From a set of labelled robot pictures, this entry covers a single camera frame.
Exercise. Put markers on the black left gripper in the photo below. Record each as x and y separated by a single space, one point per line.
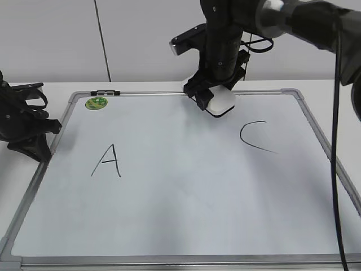
26 121

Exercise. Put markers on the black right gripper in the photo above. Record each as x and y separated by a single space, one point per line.
223 61

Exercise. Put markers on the white rectangular board eraser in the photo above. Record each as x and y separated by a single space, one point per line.
222 102

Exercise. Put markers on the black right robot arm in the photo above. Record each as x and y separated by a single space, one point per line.
320 23

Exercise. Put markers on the black silver hanging clip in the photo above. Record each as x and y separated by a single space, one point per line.
105 93

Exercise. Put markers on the white framed whiteboard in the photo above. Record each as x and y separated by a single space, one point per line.
150 181

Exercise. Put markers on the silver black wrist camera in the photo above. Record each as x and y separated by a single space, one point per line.
193 38

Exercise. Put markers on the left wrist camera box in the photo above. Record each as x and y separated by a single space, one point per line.
29 91

